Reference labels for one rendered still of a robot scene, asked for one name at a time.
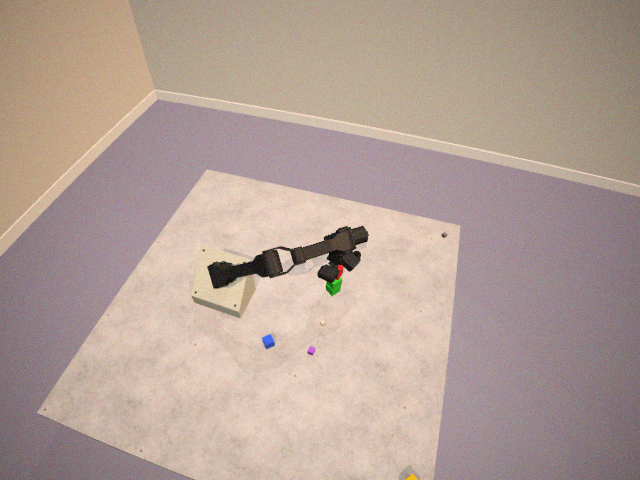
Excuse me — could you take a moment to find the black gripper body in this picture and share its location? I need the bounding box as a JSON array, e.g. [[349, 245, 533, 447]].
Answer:
[[317, 252, 345, 283]]

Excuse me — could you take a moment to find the green block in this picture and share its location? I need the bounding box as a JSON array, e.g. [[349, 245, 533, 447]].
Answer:
[[326, 283, 341, 296], [327, 278, 342, 290]]

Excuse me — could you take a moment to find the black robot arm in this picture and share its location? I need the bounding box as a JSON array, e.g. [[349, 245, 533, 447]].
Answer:
[[207, 226, 369, 289]]

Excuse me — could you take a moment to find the blue block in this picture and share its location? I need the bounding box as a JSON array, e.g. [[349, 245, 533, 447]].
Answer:
[[262, 334, 274, 349]]

